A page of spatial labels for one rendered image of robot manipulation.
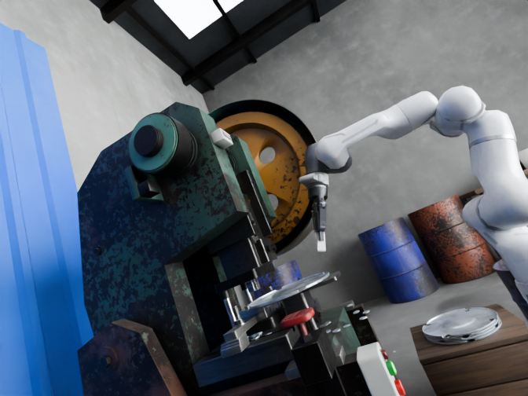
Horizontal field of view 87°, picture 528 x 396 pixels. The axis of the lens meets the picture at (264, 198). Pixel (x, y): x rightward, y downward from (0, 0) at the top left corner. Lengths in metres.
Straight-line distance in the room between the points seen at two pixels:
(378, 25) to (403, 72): 0.87
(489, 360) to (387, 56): 4.24
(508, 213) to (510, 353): 0.62
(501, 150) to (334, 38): 4.41
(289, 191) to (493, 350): 0.97
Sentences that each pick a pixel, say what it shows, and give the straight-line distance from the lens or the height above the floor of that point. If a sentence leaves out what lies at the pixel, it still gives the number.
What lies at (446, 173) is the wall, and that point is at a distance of 4.43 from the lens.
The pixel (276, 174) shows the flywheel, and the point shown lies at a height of 1.29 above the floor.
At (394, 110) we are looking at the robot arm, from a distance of 1.08.
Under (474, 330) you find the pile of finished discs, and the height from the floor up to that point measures 0.38.
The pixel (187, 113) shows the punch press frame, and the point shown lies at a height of 1.44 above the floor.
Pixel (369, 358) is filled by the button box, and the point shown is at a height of 0.62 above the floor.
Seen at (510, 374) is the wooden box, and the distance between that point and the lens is 1.42.
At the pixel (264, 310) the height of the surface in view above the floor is 0.76.
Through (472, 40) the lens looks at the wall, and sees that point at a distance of 5.16.
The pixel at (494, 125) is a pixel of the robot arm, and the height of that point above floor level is 1.01.
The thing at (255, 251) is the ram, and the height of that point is 0.94.
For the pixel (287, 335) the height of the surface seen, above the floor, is 0.70.
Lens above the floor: 0.86
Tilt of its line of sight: 14 degrees up
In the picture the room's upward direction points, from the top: 22 degrees counter-clockwise
